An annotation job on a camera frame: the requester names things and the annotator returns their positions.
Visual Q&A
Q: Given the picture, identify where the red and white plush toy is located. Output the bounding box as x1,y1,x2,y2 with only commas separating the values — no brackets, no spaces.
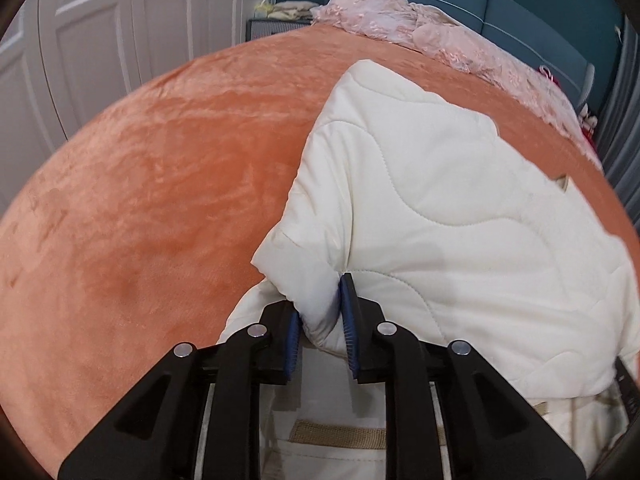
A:
579,104,599,147

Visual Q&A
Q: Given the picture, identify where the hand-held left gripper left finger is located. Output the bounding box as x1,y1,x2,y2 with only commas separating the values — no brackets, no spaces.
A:
57,301,303,480

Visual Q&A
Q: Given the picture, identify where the pink lace quilt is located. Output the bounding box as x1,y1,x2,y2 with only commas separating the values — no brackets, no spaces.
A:
310,0,603,158

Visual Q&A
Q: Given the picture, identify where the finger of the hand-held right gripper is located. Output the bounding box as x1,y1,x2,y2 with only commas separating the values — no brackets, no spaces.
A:
614,357,634,441

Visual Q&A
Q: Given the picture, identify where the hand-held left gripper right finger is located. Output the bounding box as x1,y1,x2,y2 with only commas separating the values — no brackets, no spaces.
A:
339,272,587,480

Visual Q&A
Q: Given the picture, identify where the white quilted jacket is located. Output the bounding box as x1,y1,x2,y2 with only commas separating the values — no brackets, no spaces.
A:
197,58,632,480

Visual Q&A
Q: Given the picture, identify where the beige folded cloth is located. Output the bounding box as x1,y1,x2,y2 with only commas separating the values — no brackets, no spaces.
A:
270,1,319,21

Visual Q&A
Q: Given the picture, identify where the white panelled wardrobe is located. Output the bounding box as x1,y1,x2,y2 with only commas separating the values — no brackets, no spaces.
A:
0,0,341,171

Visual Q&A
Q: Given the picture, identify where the grey curtain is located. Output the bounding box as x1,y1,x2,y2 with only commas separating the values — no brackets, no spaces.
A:
597,15,640,241

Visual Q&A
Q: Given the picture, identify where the orange plush bed blanket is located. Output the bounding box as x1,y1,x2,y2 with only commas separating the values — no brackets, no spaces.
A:
0,22,618,480

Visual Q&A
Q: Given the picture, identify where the blue padded headboard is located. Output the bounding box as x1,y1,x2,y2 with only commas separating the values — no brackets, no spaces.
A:
327,0,621,111

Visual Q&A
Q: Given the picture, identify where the grey nightstand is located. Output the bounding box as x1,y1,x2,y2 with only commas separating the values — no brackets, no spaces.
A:
246,17,313,41

